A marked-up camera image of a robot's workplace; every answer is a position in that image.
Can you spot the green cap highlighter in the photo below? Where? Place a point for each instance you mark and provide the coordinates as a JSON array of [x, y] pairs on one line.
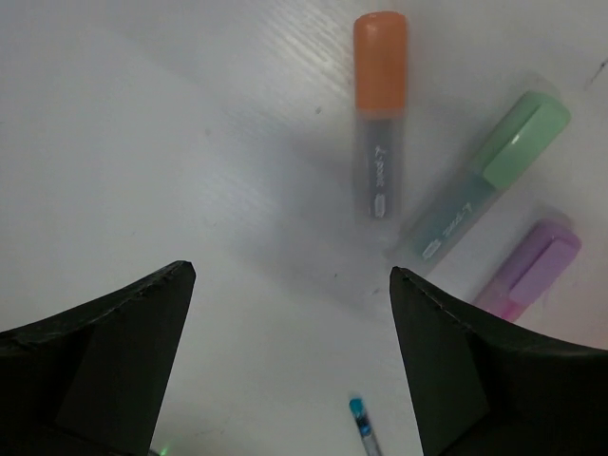
[[513, 145]]

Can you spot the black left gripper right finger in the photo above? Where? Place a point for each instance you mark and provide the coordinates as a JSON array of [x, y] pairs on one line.
[[480, 385]]

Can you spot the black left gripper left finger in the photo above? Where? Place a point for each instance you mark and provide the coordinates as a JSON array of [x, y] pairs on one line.
[[91, 380]]

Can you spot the orange cap highlighter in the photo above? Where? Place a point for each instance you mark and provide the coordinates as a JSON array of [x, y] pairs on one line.
[[380, 58]]

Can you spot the blue patterned pen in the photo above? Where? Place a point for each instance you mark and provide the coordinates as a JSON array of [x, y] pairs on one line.
[[364, 426]]

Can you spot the purple cap highlighter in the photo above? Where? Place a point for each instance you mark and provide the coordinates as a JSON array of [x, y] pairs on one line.
[[534, 265]]

